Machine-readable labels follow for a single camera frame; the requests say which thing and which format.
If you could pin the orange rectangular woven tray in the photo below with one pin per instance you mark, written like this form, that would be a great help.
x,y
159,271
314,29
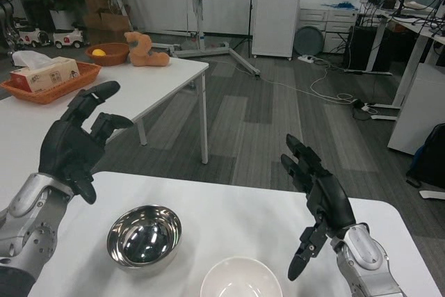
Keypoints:
x,y
87,72

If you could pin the white side table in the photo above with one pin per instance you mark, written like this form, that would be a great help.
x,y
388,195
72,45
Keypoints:
x,y
149,81

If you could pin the white toy car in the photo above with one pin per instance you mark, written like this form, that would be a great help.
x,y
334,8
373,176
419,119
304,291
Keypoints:
x,y
33,37
67,38

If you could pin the white plant pot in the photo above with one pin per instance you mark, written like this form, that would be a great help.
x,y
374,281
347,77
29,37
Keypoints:
x,y
63,19

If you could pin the black silver humanoid robot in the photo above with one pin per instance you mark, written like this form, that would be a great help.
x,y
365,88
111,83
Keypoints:
x,y
7,12

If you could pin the black power adapter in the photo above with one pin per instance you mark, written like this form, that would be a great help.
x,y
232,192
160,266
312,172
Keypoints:
x,y
359,105

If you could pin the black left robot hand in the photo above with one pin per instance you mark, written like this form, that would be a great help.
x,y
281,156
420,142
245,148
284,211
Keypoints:
x,y
66,147

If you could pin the brown cardboard boxes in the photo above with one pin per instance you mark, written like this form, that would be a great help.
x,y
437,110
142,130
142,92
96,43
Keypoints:
x,y
102,22

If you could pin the white flat sheet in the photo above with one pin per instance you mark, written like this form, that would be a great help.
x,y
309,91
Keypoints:
x,y
432,194

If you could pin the tall white cabinet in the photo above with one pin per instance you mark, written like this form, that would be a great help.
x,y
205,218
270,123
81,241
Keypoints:
x,y
278,18

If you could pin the black tripod stand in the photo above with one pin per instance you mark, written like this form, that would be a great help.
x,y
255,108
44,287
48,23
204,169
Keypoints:
x,y
251,8

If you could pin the grey round tray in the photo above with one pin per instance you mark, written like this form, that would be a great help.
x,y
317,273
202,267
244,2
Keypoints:
x,y
309,41

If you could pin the shiny metal bowl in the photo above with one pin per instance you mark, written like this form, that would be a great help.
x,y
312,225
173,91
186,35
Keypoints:
x,y
146,238

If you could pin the white office desk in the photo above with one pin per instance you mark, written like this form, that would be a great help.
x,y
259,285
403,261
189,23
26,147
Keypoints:
x,y
412,57

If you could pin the orange plush toy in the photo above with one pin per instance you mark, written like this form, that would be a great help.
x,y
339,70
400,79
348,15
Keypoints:
x,y
149,58

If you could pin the black computer tower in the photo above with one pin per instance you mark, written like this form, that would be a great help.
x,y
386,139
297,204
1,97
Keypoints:
x,y
359,46

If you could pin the round orange woven basket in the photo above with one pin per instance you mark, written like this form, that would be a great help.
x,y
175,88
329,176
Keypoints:
x,y
114,55

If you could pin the white drawer cabinet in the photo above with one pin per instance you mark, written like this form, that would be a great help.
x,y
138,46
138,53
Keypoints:
x,y
339,20

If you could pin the yellow lemon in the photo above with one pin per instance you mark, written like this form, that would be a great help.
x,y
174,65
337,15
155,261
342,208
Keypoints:
x,y
98,53

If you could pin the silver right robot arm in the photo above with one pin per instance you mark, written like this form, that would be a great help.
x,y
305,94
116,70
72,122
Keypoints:
x,y
365,255

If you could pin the orange tissue box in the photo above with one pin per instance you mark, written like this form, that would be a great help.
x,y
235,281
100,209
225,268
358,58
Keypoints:
x,y
48,76

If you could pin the grey metal lift stand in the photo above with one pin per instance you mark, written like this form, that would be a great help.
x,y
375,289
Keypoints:
x,y
198,1

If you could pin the low white cabinet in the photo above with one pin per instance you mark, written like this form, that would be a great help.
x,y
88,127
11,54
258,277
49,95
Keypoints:
x,y
419,112

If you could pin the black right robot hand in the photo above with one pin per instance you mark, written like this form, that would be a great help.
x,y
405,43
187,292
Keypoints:
x,y
330,196

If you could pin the white ceramic bowl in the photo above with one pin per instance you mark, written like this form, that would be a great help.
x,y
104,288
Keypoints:
x,y
240,279

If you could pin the black backpack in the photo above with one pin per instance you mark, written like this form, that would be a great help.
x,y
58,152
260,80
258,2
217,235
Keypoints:
x,y
431,161

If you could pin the white power strip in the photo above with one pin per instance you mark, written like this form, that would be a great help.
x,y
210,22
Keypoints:
x,y
306,58

